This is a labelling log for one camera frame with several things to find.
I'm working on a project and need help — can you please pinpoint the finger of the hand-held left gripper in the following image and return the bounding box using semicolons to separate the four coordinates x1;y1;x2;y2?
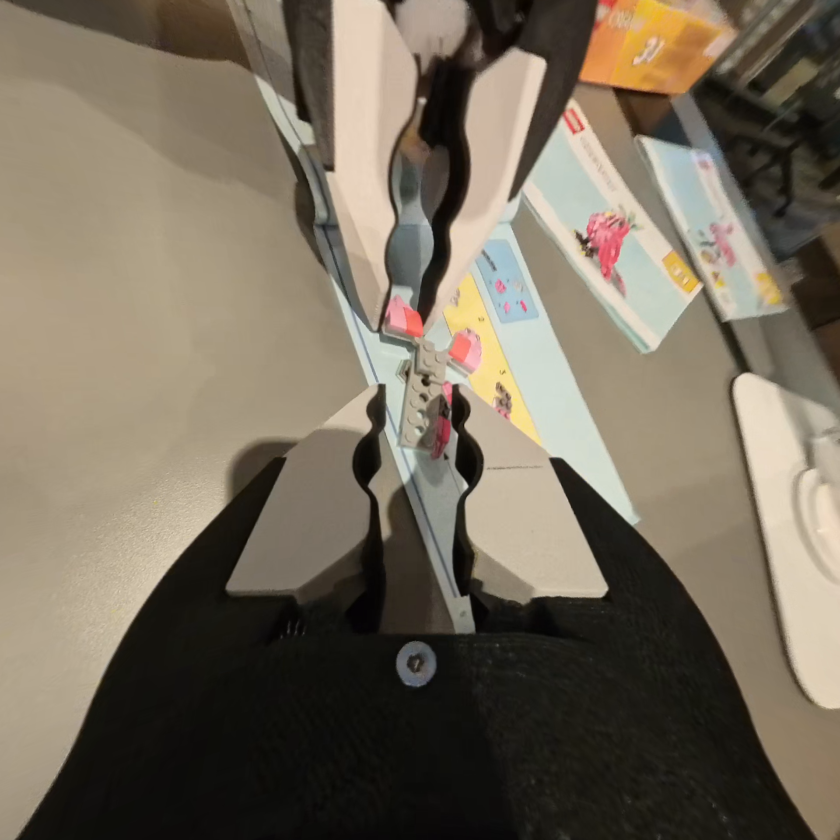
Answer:
417;48;548;325
327;0;424;332

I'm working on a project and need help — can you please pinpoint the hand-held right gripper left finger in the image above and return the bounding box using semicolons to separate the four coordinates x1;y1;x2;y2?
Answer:
224;385;388;632

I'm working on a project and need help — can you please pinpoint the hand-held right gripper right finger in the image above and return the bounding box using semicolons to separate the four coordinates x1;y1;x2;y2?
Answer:
455;385;609;609

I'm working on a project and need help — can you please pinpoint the long grey holed plate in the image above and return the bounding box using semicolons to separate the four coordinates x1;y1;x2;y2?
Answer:
395;360;455;452

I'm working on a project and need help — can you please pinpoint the pink red brick wing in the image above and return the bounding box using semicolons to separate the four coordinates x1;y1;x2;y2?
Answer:
384;295;424;339
449;331;484;376

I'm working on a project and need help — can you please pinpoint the grey desk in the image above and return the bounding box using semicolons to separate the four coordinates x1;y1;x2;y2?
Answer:
0;0;840;840

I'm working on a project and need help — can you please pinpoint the orange toy set box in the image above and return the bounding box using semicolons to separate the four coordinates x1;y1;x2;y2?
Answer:
577;0;737;97

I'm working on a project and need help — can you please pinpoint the closed booklet red bird cover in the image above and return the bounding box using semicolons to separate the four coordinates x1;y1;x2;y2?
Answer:
521;98;704;355

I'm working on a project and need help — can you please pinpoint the open light blue instruction booklet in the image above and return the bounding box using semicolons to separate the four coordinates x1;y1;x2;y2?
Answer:
252;72;641;634

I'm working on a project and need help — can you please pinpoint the closed booklet flamingo cover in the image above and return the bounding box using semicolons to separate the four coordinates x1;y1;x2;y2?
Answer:
633;134;788;324

